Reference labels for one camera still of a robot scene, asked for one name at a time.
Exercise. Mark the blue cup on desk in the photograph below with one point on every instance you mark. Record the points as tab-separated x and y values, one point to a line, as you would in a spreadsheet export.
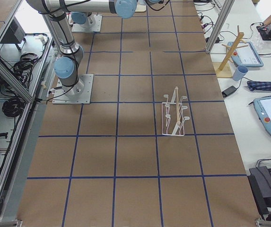
240	72

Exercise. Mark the wooden mug tree stand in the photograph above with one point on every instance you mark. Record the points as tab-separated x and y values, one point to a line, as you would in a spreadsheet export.
221	70

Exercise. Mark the black power adapter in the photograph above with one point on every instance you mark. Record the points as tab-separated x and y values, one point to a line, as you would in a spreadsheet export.
228	91

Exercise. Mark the far teach pendant tablet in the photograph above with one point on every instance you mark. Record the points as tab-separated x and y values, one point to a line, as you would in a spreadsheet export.
246	54

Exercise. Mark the plaid blue pencil case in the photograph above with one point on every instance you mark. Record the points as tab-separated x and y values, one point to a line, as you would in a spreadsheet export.
259	85

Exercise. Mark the white wire cup rack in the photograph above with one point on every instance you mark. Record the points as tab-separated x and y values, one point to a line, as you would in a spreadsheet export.
173	118

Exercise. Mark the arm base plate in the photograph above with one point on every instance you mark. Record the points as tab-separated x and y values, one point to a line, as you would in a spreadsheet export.
79	94

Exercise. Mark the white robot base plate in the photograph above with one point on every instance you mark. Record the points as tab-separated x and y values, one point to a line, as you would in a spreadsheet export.
92	25

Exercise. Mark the aluminium frame post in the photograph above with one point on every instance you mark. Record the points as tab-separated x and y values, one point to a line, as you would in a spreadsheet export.
219	24

